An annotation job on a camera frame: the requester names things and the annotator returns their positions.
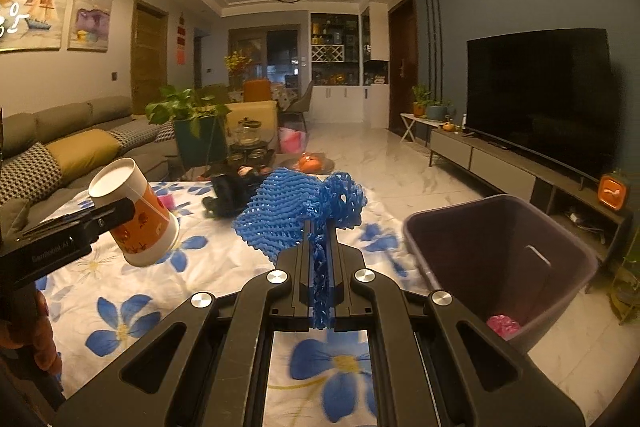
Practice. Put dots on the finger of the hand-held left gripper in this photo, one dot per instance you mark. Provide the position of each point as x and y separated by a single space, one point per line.
105 217

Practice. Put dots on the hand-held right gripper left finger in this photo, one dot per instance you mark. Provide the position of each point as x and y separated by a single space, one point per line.
300 287

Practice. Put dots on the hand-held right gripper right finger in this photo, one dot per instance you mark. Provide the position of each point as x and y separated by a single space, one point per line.
347 287

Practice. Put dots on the orange printed paper cup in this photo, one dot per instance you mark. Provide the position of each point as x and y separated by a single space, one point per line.
150 234

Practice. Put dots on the blue foam net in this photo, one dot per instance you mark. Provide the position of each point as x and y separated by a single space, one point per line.
280 212

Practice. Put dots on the dark purple trash bin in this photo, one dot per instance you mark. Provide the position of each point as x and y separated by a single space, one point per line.
475 257

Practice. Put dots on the person's left hand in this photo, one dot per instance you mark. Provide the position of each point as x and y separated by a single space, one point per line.
45 337

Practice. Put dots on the small pink object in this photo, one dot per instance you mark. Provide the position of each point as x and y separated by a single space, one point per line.
166 202

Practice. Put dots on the yellow cushion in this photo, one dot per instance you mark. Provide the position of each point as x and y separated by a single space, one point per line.
82 152

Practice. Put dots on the blue flower printed blanket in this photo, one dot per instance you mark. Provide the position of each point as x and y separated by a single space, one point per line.
225 267

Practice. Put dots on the small checkered cushion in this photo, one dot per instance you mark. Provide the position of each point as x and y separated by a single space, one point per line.
132 134

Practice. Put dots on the large checkered cushion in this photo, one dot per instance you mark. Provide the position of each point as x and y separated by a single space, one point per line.
30 172

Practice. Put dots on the grey sofa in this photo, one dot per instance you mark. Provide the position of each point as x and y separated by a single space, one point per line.
75 117

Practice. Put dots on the black bag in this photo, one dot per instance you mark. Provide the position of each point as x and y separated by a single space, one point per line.
230 197

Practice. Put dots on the potted plant in teal pot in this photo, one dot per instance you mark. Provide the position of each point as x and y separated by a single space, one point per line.
195 142

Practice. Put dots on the plate of oranges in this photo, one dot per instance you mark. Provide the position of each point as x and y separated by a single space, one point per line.
312 164

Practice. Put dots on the pink gift bag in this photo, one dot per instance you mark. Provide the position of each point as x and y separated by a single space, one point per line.
291 141

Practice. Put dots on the glass jar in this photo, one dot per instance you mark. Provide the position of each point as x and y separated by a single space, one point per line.
248 134

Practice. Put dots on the wooden door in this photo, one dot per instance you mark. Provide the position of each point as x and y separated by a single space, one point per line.
149 57

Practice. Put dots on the yellow armchair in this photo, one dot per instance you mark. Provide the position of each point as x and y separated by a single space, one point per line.
255 114

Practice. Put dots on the white side table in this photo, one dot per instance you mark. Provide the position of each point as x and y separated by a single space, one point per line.
417 119

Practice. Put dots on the grey dining chair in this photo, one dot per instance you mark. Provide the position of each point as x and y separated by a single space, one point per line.
300 104

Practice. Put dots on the white display cabinet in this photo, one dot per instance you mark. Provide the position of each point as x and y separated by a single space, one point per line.
340 104

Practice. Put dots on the small orange ornament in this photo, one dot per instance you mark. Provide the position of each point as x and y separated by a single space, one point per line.
447 125

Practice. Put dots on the grey television stand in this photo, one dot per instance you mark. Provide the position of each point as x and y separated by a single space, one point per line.
500 167

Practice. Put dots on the plant in orange pot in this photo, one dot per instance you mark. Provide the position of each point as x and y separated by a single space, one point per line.
420 104

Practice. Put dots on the plant in blue pot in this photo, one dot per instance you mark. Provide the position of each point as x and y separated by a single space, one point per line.
437 112

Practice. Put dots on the orange chair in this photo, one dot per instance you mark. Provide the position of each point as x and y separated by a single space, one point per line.
257 91

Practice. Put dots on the purple abstract painting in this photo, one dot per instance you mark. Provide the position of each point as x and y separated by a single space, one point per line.
90 14

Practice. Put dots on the yellow flower bouquet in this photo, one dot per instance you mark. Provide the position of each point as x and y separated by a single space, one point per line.
237 62

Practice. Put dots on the sailing ship painting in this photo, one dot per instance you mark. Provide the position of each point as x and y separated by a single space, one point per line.
40 2

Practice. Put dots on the sliding glass door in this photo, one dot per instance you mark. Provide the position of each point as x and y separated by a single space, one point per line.
265 57

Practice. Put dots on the dark brown door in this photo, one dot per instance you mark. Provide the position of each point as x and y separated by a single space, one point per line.
402 62

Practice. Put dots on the black television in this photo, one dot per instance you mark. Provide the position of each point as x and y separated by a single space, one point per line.
540 102

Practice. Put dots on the red wall scroll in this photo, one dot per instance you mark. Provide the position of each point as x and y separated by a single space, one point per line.
181 39

